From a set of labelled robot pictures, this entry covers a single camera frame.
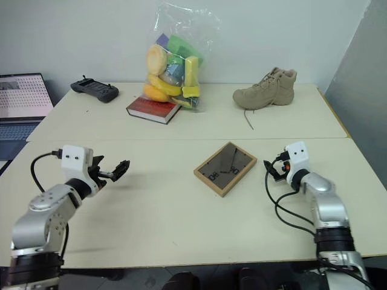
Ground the clear plastic bag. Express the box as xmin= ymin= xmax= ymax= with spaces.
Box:
xmin=141 ymin=1 xmax=224 ymax=114

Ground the tan suede boot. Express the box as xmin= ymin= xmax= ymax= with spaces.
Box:
xmin=232 ymin=66 xmax=298 ymax=131

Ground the green foam block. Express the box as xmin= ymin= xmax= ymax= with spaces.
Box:
xmin=164 ymin=34 xmax=205 ymax=66

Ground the long yellow foam block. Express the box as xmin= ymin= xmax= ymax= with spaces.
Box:
xmin=184 ymin=56 xmax=201 ymax=89

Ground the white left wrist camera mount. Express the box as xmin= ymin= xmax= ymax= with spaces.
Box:
xmin=60 ymin=145 xmax=101 ymax=194

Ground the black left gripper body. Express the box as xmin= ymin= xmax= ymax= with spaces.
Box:
xmin=87 ymin=159 xmax=118 ymax=191

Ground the square wooden wall clock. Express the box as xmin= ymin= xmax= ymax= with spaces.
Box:
xmin=193 ymin=141 xmax=258 ymax=198

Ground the open laptop computer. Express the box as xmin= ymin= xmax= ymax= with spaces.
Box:
xmin=0 ymin=72 xmax=55 ymax=161

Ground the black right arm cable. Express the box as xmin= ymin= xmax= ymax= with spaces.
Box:
xmin=264 ymin=154 xmax=318 ymax=238

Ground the red hardcover book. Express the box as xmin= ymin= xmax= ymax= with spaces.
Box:
xmin=125 ymin=95 xmax=183 ymax=125

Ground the grey partition panel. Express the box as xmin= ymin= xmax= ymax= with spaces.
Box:
xmin=322 ymin=0 xmax=387 ymax=194

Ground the black handheld controller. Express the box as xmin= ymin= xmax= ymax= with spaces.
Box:
xmin=70 ymin=75 xmax=120 ymax=104

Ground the small yellow foam block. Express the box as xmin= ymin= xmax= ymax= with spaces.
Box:
xmin=181 ymin=85 xmax=201 ymax=98

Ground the yellow curved foam piece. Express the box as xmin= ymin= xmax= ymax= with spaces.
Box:
xmin=146 ymin=73 xmax=181 ymax=95

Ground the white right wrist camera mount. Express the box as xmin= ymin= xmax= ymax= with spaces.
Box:
xmin=283 ymin=141 xmax=311 ymax=185

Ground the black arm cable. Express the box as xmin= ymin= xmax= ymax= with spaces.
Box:
xmin=30 ymin=149 xmax=63 ymax=193
xmin=264 ymin=154 xmax=318 ymax=238

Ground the orange round foam disc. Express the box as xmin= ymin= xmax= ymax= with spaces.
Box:
xmin=146 ymin=43 xmax=168 ymax=77

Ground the dark rounded shape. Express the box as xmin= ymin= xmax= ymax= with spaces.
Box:
xmin=165 ymin=271 xmax=201 ymax=290

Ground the purple foam block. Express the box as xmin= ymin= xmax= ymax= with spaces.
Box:
xmin=154 ymin=33 xmax=171 ymax=50

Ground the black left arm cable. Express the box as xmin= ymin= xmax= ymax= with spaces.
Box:
xmin=30 ymin=149 xmax=63 ymax=193

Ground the blue foam cone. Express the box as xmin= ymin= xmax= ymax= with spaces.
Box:
xmin=164 ymin=63 xmax=186 ymax=83

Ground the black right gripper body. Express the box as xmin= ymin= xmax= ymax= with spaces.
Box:
xmin=271 ymin=152 xmax=291 ymax=183

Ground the orange foam ball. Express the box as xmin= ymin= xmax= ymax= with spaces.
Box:
xmin=142 ymin=83 xmax=169 ymax=102

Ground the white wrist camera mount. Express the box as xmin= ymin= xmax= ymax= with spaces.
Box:
xmin=60 ymin=145 xmax=101 ymax=194
xmin=283 ymin=141 xmax=311 ymax=185

